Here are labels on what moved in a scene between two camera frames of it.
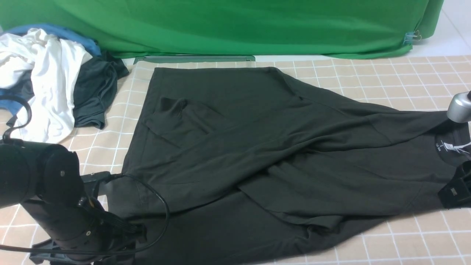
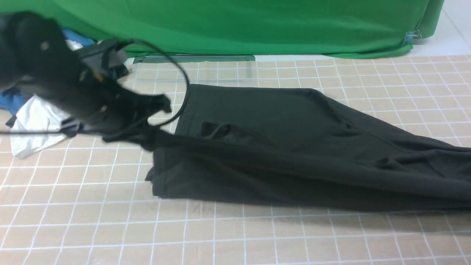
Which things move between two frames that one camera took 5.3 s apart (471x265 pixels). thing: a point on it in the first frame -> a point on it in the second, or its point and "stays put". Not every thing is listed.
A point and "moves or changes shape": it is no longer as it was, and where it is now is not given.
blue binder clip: (409, 36) stays put
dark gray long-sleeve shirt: (244, 165) moves or changes shape
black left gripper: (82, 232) -> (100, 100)
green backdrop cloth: (307, 29) stays put
